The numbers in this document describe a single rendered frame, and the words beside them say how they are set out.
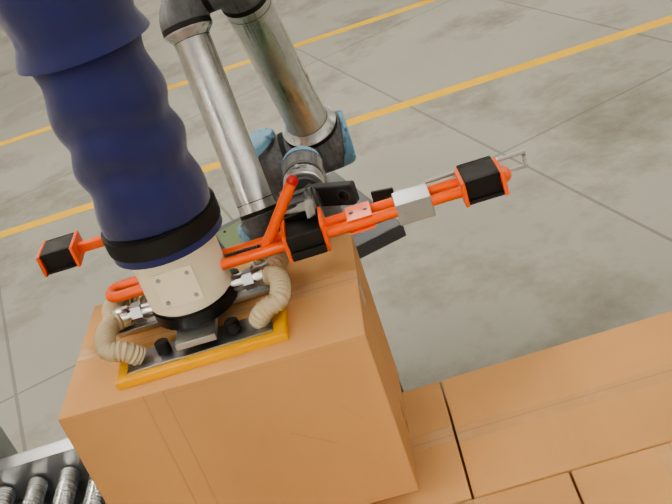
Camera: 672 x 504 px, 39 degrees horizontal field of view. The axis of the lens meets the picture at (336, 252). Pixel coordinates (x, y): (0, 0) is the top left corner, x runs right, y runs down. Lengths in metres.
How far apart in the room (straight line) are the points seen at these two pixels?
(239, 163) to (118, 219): 0.50
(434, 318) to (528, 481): 1.56
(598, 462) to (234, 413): 0.73
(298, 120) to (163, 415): 0.94
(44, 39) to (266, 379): 0.71
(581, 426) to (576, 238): 1.71
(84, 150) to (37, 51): 0.18
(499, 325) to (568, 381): 1.17
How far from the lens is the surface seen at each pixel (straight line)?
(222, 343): 1.79
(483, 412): 2.16
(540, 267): 3.58
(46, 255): 2.13
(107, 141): 1.64
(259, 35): 2.23
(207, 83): 2.14
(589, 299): 3.36
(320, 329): 1.76
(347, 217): 1.79
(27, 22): 1.59
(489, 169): 1.80
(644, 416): 2.07
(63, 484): 2.53
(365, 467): 1.90
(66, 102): 1.63
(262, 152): 2.53
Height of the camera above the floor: 1.94
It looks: 28 degrees down
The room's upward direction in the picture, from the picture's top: 20 degrees counter-clockwise
